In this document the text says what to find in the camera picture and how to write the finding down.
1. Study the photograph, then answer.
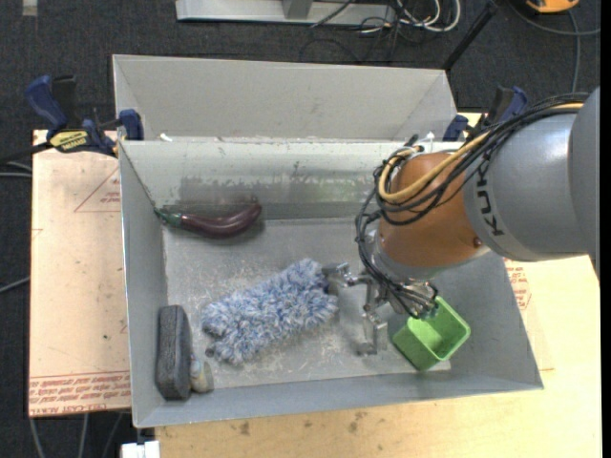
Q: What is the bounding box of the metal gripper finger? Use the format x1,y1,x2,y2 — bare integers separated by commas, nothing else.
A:
354,302,390,357
322,261,375,297

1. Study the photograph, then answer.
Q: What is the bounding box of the green square plastic cup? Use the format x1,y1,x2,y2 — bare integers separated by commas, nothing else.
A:
390,295,472,372

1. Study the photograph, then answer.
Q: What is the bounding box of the blue and white fluffy duster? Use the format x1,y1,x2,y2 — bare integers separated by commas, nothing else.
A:
200,257,341,367

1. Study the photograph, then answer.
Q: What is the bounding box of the purple toy eggplant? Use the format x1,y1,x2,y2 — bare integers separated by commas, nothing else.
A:
154,200,263,240

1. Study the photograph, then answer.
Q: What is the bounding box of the small grey-beige lump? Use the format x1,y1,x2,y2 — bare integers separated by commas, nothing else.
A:
190,357,216,395

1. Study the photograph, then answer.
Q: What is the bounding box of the grey metal bin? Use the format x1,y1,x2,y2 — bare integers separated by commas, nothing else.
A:
112,53,545,429

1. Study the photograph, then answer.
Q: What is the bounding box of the dark grey sponge block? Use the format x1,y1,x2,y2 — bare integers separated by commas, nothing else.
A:
154,303,194,402

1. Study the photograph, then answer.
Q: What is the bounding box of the brown cardboard board, red print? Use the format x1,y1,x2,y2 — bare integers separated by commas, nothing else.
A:
28,129,558,420

